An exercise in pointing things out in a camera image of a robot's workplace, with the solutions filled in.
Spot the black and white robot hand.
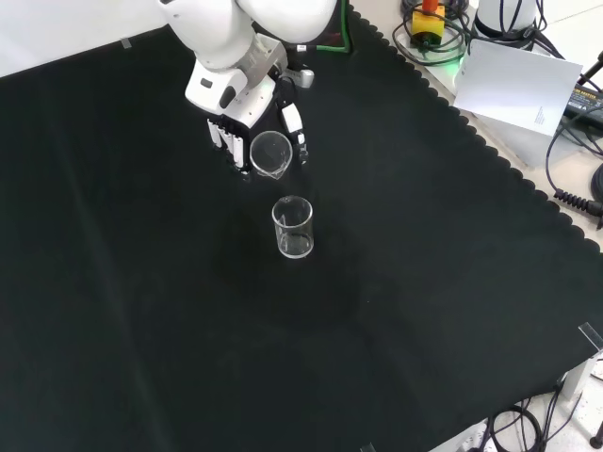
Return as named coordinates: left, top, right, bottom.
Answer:
left=184, top=60, right=311, bottom=181

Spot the black thin cable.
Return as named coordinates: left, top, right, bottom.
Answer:
left=545, top=104, right=603, bottom=192

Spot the black power adapter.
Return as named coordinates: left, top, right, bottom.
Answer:
left=562, top=82, right=603, bottom=124

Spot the black looped cable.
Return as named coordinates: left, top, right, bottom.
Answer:
left=391, top=8, right=473, bottom=67

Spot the white bench clamp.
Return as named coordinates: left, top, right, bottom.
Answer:
left=557, top=356, right=600, bottom=402

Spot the clear glass beaker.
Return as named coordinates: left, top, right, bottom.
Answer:
left=249, top=130, right=294, bottom=180
left=270, top=195, right=315, bottom=261

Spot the pale board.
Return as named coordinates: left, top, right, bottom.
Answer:
left=452, top=38, right=584, bottom=137

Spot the black bench cloth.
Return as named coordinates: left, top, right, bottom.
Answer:
left=0, top=0, right=603, bottom=452

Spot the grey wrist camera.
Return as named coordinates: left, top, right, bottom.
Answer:
left=281, top=69, right=317, bottom=89

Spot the green cable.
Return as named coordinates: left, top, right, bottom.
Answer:
left=316, top=0, right=352, bottom=55

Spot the white and black cylinder base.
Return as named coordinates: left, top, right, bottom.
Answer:
left=472, top=0, right=539, bottom=40

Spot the black floor cable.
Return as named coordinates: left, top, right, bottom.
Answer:
left=484, top=390, right=580, bottom=452

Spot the yellow stop button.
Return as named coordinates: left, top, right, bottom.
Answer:
left=410, top=0, right=447, bottom=49

